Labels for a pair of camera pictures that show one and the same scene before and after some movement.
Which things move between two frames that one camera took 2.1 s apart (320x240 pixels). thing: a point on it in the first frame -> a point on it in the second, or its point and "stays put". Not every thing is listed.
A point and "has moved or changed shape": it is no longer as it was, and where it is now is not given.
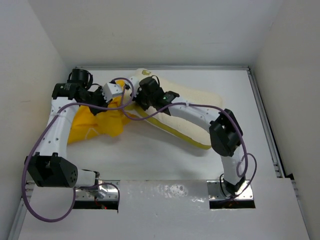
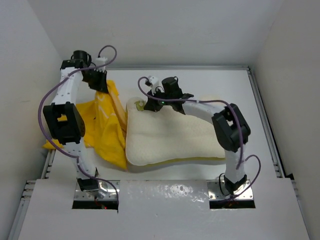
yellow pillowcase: x=85 y=124 has moved or changed shape
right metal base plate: x=215 y=193 stays put
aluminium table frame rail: x=268 y=128 stays put
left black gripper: x=103 y=104 -> x=102 y=86
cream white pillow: x=197 y=135 has moved or changed shape
